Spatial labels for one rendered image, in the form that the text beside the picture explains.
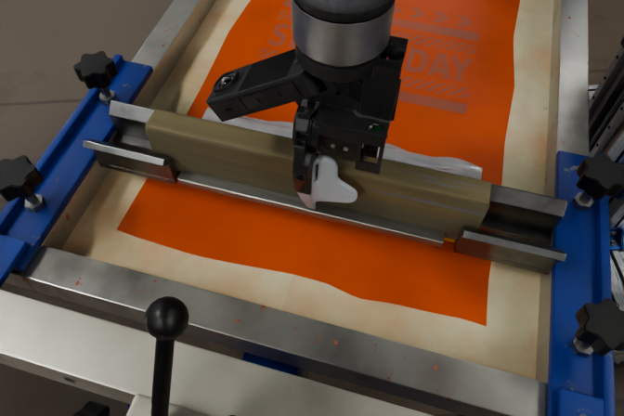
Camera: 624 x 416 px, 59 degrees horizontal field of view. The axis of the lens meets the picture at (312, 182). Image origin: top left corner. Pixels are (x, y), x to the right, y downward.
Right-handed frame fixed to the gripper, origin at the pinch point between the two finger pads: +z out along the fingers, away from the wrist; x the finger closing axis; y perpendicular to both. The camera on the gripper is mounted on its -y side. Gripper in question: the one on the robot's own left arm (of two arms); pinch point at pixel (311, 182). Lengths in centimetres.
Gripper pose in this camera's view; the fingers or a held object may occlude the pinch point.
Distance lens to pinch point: 59.3
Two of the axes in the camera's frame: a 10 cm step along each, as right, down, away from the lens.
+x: 2.7, -7.8, 5.6
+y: 9.6, 2.3, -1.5
